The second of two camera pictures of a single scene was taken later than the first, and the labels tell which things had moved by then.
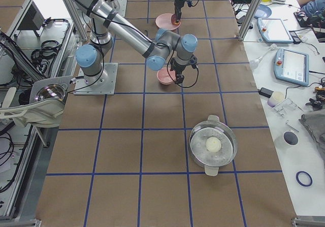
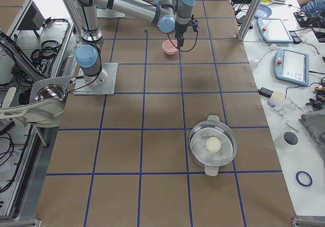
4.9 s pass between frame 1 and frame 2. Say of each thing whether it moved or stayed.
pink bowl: moved
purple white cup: stayed
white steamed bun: stayed
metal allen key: stayed
